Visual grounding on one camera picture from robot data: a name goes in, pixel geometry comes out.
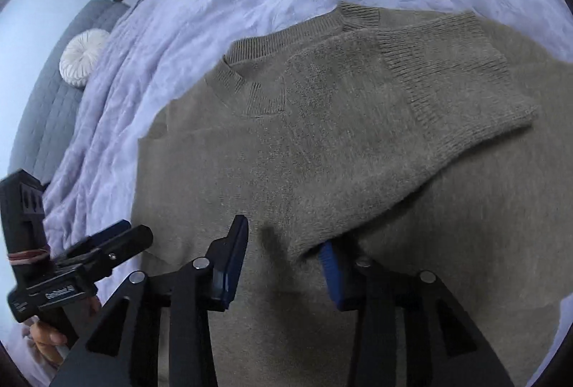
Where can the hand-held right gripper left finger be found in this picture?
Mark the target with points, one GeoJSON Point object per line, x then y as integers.
{"type": "Point", "coordinates": [230, 266]}

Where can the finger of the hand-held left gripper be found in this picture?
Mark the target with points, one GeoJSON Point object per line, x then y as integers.
{"type": "Point", "coordinates": [125, 241]}
{"type": "Point", "coordinates": [112, 230]}

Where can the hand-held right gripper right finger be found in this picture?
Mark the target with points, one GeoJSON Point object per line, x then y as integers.
{"type": "Point", "coordinates": [333, 279]}

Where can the olive knit sweater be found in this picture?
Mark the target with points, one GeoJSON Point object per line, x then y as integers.
{"type": "Point", "coordinates": [335, 136]}

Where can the person's left hand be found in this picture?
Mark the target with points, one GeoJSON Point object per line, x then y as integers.
{"type": "Point", "coordinates": [44, 337]}

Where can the grey quilted headboard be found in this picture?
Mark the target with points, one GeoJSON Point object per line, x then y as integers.
{"type": "Point", "coordinates": [49, 100]}

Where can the white round pleated cushion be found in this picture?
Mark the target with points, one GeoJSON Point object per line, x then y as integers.
{"type": "Point", "coordinates": [83, 58]}

